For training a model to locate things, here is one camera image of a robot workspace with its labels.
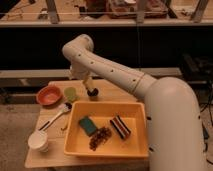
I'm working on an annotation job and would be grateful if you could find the white paper cup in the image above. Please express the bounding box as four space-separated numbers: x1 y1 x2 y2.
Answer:
28 131 48 152

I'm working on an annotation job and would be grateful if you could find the red bowl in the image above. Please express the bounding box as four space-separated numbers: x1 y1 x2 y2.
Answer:
36 85 62 106

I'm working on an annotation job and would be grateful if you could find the yellow plastic tub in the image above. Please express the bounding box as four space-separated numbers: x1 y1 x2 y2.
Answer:
64 101 148 158

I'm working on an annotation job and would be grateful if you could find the green cup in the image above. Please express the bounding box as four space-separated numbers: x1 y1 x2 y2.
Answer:
64 87 77 102

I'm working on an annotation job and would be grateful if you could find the small dark cup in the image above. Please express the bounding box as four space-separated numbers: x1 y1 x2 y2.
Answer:
87 88 99 101

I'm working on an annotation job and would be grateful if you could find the green sponge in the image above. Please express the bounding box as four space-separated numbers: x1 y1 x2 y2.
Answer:
79 116 97 136

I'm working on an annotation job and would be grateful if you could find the small yellow block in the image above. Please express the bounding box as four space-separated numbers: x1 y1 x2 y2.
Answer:
61 124 68 131

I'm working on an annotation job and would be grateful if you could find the striped cloth block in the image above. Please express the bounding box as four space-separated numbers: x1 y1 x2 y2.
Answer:
110 115 131 140

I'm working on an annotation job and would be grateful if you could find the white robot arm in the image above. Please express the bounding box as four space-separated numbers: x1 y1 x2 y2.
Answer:
62 34 207 171

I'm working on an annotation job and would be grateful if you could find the black cable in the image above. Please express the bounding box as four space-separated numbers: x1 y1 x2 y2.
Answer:
199 86 213 128

